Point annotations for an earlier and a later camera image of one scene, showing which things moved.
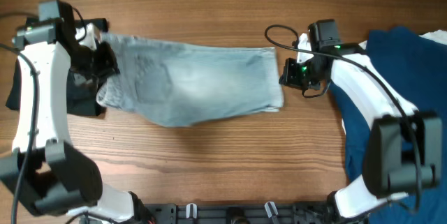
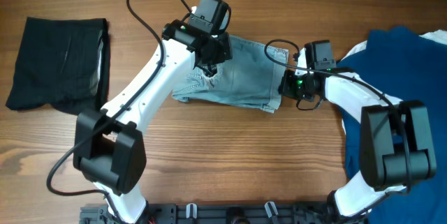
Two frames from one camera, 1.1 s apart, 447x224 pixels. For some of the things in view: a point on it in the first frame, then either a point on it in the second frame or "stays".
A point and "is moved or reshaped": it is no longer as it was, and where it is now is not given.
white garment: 438,35 stays
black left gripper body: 94,64 -> 221,48
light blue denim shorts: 168,84 is moved or reshaped
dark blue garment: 416,66 stays
